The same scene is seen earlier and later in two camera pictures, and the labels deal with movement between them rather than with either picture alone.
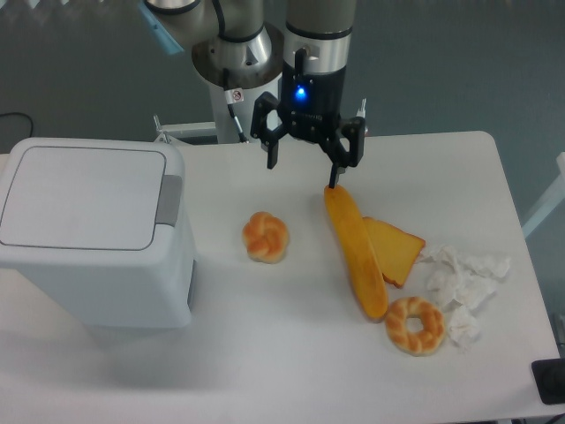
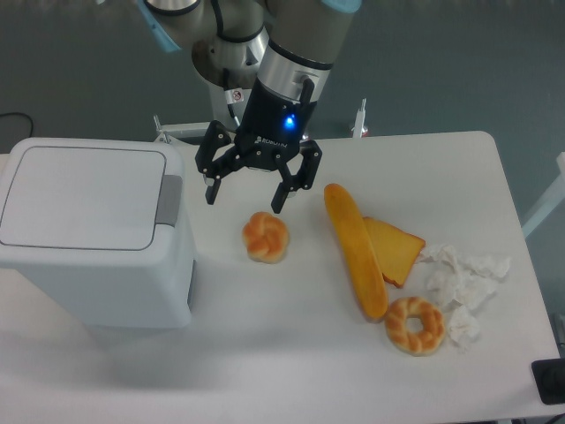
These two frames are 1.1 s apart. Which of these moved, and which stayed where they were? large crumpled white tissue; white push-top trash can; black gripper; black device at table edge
Moved: black gripper
Stayed: black device at table edge; large crumpled white tissue; white push-top trash can
